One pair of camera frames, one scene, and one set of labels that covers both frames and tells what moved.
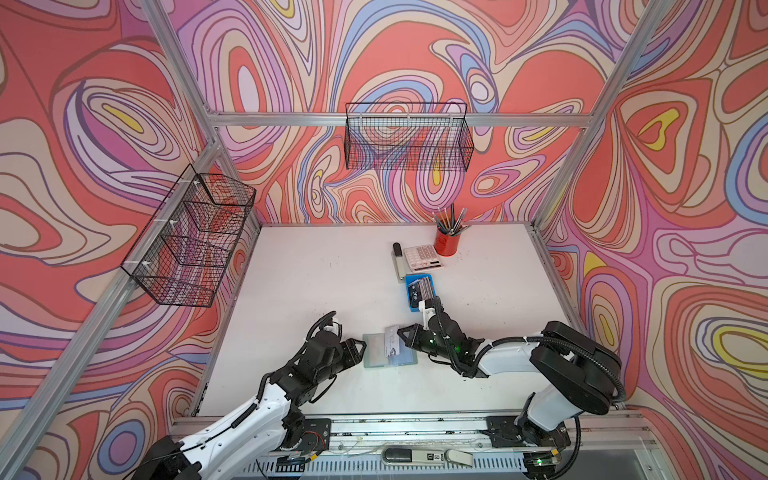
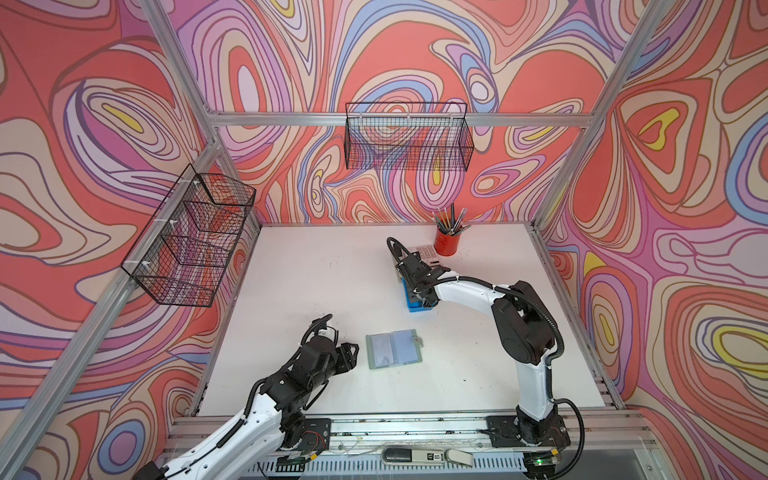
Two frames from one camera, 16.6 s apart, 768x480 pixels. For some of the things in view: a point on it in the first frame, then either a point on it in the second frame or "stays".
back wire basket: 407,136 stays
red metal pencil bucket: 446,245 stays
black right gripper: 417,330 -> 412,291
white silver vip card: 391,340 -> 382,350
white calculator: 423,258 stays
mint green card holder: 374,352 stays
